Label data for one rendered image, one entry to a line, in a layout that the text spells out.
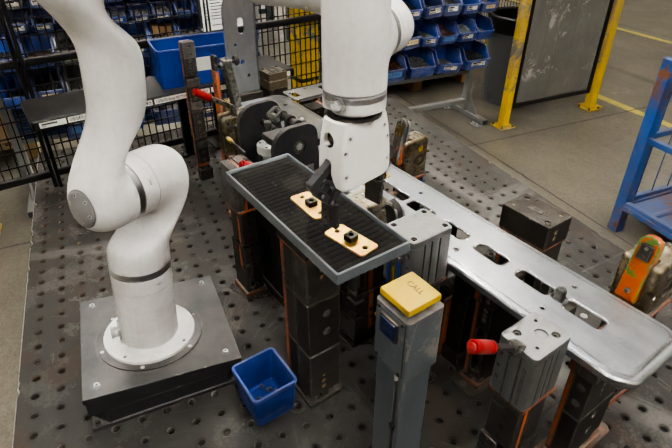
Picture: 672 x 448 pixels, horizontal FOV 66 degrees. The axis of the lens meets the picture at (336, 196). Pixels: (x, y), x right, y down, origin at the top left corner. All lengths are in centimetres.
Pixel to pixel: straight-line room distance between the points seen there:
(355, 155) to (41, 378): 93
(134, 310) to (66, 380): 27
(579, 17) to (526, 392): 379
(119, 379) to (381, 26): 86
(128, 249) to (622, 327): 89
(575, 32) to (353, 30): 389
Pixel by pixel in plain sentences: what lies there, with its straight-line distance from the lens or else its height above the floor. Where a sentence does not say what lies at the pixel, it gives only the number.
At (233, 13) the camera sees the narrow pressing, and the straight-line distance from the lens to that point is 179.
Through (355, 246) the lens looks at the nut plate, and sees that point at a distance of 79.
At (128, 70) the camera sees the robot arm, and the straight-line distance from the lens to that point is 93.
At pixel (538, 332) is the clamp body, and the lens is 86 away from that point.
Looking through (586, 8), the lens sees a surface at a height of 83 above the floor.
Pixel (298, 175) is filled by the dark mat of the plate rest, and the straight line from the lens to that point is 98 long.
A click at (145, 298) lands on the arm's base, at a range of 112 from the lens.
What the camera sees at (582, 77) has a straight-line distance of 470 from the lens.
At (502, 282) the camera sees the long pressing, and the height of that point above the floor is 100.
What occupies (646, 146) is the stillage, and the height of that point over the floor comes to 52.
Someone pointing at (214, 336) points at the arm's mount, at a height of 77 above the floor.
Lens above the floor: 164
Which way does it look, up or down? 31 degrees down
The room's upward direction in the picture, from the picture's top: straight up
